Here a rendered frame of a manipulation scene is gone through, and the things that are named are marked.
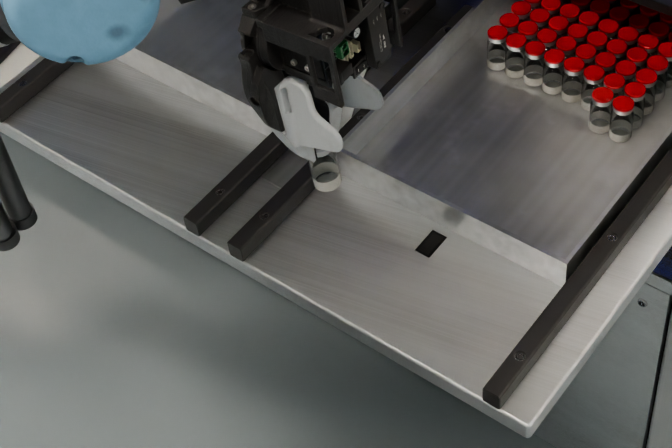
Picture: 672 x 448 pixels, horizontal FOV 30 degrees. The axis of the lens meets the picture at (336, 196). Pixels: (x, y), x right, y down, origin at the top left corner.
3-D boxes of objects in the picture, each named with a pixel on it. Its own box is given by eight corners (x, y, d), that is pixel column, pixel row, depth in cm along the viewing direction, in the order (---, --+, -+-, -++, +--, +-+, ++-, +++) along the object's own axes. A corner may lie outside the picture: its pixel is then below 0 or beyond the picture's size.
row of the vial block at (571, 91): (494, 54, 133) (494, 21, 130) (646, 119, 125) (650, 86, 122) (482, 66, 132) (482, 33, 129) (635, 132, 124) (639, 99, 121)
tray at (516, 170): (520, -17, 141) (521, -42, 138) (737, 67, 129) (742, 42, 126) (336, 171, 124) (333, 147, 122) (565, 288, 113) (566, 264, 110)
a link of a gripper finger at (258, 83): (269, 144, 87) (250, 41, 81) (252, 136, 88) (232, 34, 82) (311, 107, 90) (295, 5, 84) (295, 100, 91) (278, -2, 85)
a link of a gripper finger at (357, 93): (380, 162, 92) (356, 74, 85) (317, 135, 95) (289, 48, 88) (404, 133, 93) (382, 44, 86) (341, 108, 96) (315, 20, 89)
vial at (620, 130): (615, 124, 125) (619, 91, 121) (635, 133, 124) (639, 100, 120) (604, 138, 124) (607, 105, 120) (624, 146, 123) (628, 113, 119)
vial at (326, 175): (325, 168, 98) (316, 129, 95) (347, 178, 97) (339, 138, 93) (308, 186, 97) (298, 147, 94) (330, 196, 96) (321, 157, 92)
